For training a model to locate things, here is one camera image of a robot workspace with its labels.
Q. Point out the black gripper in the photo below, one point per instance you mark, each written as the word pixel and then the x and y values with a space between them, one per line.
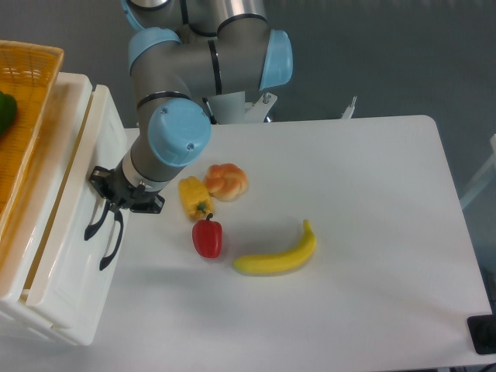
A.
pixel 112 185

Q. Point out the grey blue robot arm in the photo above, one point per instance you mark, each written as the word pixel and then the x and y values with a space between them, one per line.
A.
pixel 182 52

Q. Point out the white drawer cabinet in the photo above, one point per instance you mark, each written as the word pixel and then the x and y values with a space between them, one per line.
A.
pixel 29 225

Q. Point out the yellow bell pepper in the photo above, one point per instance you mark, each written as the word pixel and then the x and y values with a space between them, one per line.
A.
pixel 195 198

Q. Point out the red bell pepper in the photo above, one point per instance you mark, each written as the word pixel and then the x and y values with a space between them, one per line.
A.
pixel 207 237

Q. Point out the braided bread roll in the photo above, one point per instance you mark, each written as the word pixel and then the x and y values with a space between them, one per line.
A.
pixel 225 182

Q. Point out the green bell pepper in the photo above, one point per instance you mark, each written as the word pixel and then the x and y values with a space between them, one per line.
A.
pixel 8 111

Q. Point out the orange plastic basket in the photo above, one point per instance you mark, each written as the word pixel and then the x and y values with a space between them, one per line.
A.
pixel 28 73

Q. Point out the yellow banana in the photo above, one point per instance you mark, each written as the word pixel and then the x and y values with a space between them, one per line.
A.
pixel 282 262

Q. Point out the black device at edge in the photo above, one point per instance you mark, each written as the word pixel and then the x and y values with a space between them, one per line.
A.
pixel 482 333

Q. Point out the white metal table bracket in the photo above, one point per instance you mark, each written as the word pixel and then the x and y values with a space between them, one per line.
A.
pixel 256 112

